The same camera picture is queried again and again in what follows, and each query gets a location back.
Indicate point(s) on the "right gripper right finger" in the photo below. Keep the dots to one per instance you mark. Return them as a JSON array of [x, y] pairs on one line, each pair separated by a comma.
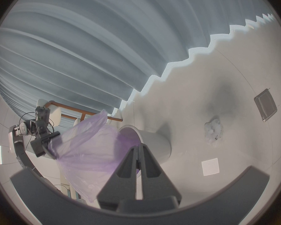
[[157, 186]]

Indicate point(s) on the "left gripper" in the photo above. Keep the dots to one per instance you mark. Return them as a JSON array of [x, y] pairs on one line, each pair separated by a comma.
[[41, 146]]

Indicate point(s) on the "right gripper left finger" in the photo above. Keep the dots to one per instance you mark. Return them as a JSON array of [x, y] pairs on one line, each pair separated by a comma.
[[121, 186]]

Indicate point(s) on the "purple plastic bag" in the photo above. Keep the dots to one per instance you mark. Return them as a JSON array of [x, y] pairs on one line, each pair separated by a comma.
[[89, 153]]

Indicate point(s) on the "white trash bin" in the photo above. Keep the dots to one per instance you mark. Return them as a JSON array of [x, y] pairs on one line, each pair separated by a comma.
[[157, 144]]

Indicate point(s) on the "wooden chair white cushion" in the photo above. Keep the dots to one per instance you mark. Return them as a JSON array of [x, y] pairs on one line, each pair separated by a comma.
[[53, 111]]

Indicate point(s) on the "pale blue curtain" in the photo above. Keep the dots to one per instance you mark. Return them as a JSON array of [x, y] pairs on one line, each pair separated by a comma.
[[84, 43]]

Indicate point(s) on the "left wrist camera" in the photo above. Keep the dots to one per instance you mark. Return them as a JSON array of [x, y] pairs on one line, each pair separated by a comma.
[[33, 127]]

